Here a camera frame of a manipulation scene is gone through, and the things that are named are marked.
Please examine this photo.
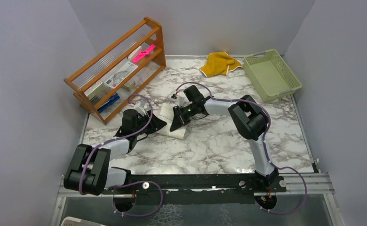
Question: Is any white terry towel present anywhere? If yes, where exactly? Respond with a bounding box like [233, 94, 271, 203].
[156, 103, 186, 139]

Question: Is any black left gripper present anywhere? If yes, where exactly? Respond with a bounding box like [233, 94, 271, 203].
[134, 110, 167, 136]

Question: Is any green stapler box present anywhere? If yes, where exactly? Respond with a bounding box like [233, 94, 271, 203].
[84, 81, 107, 100]

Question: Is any yellow towel white trim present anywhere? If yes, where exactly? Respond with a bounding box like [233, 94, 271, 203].
[199, 52, 242, 78]

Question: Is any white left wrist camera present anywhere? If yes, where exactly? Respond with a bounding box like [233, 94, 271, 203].
[131, 101, 147, 116]

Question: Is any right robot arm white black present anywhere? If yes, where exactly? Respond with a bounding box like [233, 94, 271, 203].
[170, 82, 279, 192]

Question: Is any white bin corner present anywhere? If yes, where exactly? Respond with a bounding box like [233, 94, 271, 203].
[60, 217, 105, 226]

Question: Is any blue pen pack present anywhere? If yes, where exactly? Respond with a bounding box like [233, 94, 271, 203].
[98, 93, 120, 113]

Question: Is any ruler set clear package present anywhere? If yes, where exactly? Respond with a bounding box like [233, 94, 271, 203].
[104, 60, 138, 88]

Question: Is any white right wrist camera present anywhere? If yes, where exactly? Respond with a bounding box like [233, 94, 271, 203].
[170, 94, 184, 107]

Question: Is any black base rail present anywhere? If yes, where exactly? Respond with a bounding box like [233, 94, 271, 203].
[102, 173, 286, 205]

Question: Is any light green plastic basket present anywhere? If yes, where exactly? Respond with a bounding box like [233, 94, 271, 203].
[243, 49, 302, 102]

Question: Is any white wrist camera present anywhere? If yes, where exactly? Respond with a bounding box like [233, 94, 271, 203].
[131, 101, 147, 116]
[170, 94, 184, 107]

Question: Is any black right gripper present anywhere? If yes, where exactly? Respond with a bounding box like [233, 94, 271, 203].
[170, 103, 197, 132]

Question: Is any small green staples box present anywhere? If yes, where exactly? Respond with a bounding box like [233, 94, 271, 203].
[122, 81, 136, 92]

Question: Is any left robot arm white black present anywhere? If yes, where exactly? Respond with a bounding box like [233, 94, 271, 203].
[63, 109, 167, 195]

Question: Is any wooden shelf rack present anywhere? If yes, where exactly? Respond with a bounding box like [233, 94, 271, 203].
[64, 17, 167, 125]

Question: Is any pink plastic tool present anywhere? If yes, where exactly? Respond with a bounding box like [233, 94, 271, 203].
[128, 44, 156, 64]

